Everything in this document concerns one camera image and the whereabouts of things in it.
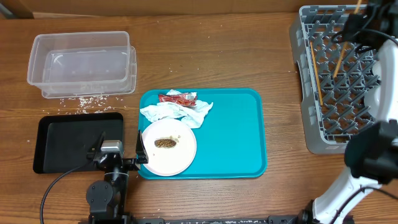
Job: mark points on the teal serving tray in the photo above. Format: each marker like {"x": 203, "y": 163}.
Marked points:
{"x": 231, "y": 143}

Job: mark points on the wooden chopstick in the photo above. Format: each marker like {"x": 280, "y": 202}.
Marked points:
{"x": 316, "y": 75}
{"x": 342, "y": 53}

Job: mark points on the black plastic tray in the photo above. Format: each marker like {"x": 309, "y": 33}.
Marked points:
{"x": 64, "y": 140}

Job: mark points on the crumpled white tissue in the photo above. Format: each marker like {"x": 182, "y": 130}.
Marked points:
{"x": 192, "y": 116}

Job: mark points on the red snack wrapper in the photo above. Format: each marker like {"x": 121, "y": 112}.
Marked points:
{"x": 182, "y": 99}

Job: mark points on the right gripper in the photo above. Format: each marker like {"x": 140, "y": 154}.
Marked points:
{"x": 354, "y": 36}

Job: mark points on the white cup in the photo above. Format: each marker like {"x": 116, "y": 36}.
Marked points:
{"x": 376, "y": 69}

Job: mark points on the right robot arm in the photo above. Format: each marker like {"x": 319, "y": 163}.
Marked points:
{"x": 370, "y": 162}

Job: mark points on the grey dishwasher rack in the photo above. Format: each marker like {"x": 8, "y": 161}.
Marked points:
{"x": 329, "y": 128}

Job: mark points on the brown food scrap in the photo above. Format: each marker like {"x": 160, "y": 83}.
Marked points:
{"x": 166, "y": 142}

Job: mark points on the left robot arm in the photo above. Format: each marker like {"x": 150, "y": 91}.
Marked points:
{"x": 107, "y": 197}

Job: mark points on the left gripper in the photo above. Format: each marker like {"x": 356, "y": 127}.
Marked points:
{"x": 142, "y": 154}

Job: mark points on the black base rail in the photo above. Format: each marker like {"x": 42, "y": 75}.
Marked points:
{"x": 275, "y": 219}

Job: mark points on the large white plate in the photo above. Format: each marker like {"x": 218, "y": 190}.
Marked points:
{"x": 169, "y": 161}

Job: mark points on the clear plastic bin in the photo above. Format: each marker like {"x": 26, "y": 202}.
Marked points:
{"x": 83, "y": 64}

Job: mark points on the grey shallow bowl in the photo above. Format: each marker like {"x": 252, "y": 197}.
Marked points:
{"x": 371, "y": 99}

